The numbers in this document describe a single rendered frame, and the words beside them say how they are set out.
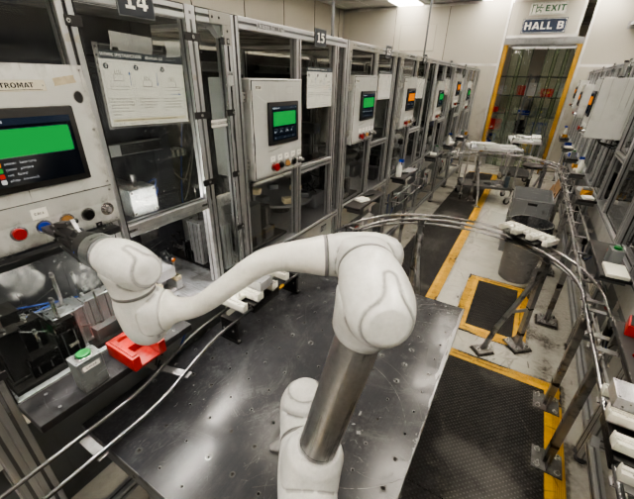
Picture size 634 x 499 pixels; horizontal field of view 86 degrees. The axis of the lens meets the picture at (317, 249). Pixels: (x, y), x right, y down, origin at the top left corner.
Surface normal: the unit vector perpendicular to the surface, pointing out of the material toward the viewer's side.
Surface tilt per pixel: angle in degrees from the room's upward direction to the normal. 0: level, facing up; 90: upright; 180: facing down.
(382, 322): 84
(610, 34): 90
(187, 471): 0
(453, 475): 0
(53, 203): 90
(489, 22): 90
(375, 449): 0
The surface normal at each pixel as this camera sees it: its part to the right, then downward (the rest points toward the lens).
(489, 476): 0.03, -0.89
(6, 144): 0.86, 0.25
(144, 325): 0.19, 0.50
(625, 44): -0.51, 0.38
